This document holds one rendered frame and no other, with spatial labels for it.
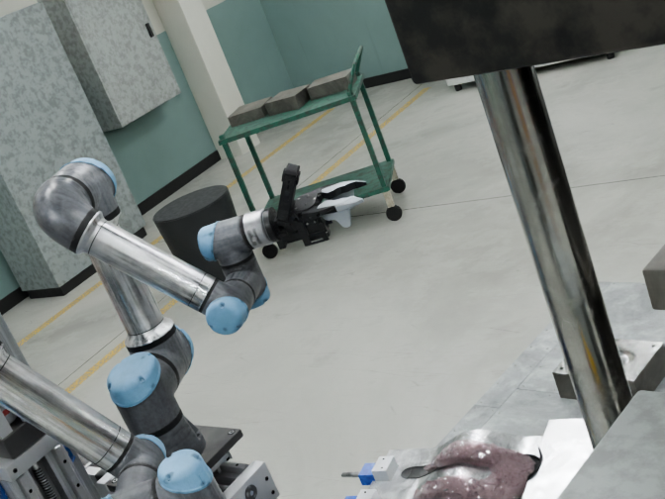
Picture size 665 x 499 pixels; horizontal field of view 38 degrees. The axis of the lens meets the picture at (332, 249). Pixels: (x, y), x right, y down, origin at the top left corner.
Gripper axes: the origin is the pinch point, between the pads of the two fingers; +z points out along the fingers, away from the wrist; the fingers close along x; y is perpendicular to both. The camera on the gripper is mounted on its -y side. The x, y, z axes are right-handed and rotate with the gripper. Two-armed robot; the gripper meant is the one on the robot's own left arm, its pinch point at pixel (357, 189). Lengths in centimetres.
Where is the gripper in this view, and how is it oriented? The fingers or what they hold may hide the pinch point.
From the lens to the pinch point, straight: 191.7
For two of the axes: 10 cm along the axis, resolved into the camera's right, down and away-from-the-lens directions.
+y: 3.6, 8.1, 4.6
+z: 9.3, -2.6, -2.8
